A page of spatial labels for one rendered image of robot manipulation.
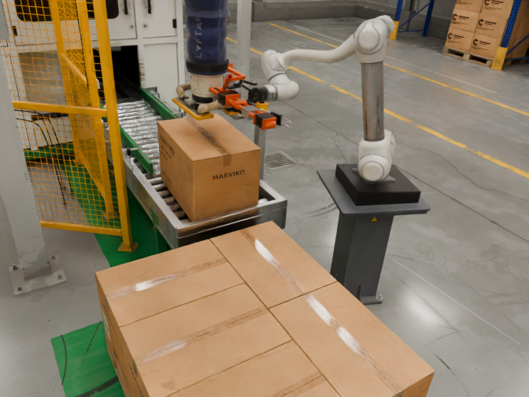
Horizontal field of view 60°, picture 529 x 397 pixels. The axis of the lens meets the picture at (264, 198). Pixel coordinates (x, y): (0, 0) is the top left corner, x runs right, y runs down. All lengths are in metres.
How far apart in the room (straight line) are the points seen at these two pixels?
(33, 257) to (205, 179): 1.26
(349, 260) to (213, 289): 0.95
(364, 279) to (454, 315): 0.61
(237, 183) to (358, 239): 0.77
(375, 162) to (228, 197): 0.83
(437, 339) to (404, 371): 1.00
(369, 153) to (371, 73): 0.38
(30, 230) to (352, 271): 1.94
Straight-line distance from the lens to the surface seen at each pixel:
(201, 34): 2.46
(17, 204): 2.98
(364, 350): 1.99
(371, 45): 2.16
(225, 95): 2.36
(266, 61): 2.59
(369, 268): 2.88
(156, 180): 3.07
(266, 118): 2.09
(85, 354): 2.74
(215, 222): 2.54
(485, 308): 3.29
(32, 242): 3.12
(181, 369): 1.87
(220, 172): 2.48
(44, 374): 2.71
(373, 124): 2.30
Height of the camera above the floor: 1.98
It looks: 30 degrees down
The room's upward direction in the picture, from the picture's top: 3 degrees clockwise
